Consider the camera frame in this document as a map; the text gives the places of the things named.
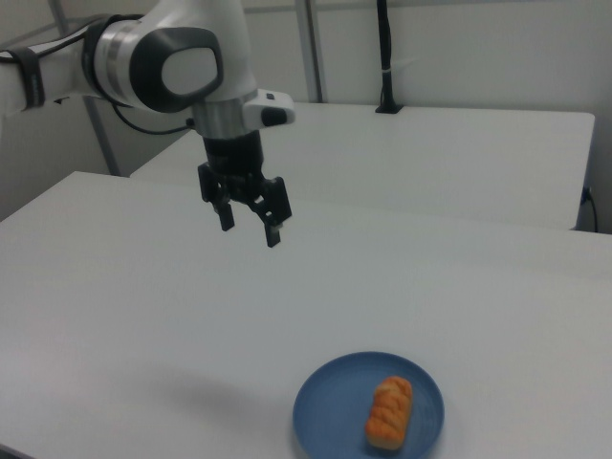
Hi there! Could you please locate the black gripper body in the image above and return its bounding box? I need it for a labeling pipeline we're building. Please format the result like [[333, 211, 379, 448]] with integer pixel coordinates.
[[198, 129, 286, 208]]

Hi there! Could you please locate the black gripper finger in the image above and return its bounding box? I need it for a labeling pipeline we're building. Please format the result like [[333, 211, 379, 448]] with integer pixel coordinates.
[[197, 163, 237, 232], [247, 175, 294, 249]]

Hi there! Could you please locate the orange braided bread loaf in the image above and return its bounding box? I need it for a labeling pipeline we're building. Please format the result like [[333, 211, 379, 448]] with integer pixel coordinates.
[[363, 375, 414, 450]]

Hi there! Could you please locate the white zip tie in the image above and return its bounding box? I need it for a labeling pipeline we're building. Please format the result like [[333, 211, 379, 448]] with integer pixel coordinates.
[[382, 58, 418, 77]]

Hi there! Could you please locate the blue round plate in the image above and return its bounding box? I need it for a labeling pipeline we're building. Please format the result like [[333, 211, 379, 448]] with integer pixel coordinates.
[[292, 351, 447, 459]]

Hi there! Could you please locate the grey vertical wall post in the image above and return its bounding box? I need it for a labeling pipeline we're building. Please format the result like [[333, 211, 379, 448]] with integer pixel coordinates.
[[294, 0, 330, 103]]

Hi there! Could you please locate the black camera stand pole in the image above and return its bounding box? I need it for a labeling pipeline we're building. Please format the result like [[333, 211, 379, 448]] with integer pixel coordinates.
[[374, 0, 404, 116]]

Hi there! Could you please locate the black velcro strap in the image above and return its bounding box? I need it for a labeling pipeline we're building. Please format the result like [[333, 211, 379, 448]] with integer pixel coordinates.
[[11, 46, 48, 112]]

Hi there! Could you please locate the black wall power cable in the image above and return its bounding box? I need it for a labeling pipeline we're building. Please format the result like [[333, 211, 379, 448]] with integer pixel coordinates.
[[579, 186, 601, 233]]

